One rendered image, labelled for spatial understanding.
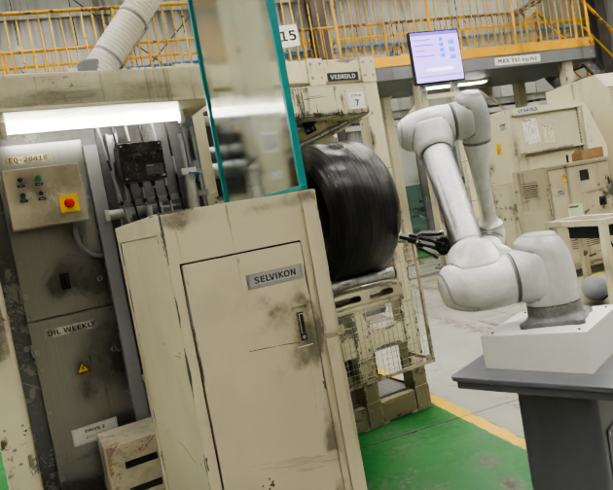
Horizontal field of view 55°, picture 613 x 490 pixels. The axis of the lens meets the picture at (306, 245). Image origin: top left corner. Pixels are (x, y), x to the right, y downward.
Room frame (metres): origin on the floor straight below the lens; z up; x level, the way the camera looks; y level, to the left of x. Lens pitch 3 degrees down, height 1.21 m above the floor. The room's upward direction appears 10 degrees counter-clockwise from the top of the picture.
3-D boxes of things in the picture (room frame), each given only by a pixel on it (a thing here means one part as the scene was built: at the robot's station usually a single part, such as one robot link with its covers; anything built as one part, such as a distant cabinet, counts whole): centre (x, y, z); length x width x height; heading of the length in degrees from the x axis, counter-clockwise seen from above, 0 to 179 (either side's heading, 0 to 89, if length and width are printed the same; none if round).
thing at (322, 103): (2.82, -0.10, 1.71); 0.61 x 0.25 x 0.15; 118
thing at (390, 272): (2.38, -0.19, 0.90); 0.35 x 0.05 x 0.05; 118
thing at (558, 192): (6.65, -3.00, 0.62); 0.91 x 0.58 x 1.25; 107
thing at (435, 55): (6.29, -1.71, 2.60); 0.60 x 0.05 x 0.55; 107
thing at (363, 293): (2.38, -0.19, 0.84); 0.36 x 0.09 x 0.06; 118
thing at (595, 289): (4.44, -2.17, 0.40); 0.60 x 0.35 x 0.80; 17
